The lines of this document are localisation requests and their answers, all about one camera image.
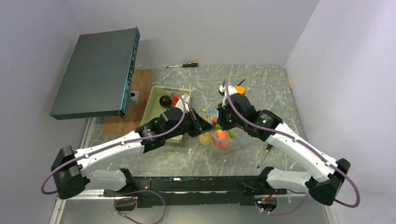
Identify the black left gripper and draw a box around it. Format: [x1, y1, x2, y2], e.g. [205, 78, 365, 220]
[165, 107, 216, 140]

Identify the peach toy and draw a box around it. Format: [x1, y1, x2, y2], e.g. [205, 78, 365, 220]
[212, 130, 231, 150]

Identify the clear zip top bag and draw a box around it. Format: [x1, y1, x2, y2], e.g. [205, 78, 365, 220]
[198, 109, 248, 154]

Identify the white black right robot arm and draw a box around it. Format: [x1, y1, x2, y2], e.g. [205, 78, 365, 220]
[217, 92, 351, 205]

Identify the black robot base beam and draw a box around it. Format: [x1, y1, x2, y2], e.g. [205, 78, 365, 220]
[103, 175, 288, 208]

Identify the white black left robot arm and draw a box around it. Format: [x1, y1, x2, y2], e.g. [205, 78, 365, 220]
[51, 107, 214, 199]

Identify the green plastic food bin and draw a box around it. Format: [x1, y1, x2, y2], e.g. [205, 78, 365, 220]
[140, 85, 191, 126]

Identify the dark purple fruit toy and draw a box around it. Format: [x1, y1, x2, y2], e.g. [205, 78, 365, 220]
[159, 95, 173, 108]

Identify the yellow black screwdriver near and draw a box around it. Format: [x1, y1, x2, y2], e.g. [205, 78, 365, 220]
[256, 144, 273, 169]

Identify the yellow black screwdriver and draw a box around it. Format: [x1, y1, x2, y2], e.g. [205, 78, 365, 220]
[166, 62, 199, 68]
[256, 144, 273, 169]

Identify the yellow black screwdriver far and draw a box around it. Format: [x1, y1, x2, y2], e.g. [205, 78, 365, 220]
[166, 62, 199, 68]

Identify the brown wooden board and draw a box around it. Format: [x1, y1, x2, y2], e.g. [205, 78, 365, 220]
[101, 70, 152, 136]

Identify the dark grey flat panel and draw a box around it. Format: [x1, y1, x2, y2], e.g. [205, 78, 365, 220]
[50, 27, 140, 120]

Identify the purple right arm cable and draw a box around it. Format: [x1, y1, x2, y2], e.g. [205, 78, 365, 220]
[223, 79, 361, 217]

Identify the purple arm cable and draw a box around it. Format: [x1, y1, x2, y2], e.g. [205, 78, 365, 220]
[223, 79, 361, 217]
[41, 91, 187, 224]

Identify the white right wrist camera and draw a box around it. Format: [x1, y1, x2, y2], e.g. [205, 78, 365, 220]
[219, 83, 232, 97]

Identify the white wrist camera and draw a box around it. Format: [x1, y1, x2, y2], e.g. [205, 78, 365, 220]
[219, 83, 232, 97]
[172, 92, 191, 112]

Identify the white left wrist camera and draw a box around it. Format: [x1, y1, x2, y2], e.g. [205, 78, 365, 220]
[172, 92, 191, 112]

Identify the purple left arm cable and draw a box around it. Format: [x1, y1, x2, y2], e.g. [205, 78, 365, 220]
[41, 91, 187, 224]

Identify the small metal bracket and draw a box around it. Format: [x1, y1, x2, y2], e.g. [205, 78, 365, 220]
[128, 91, 139, 106]

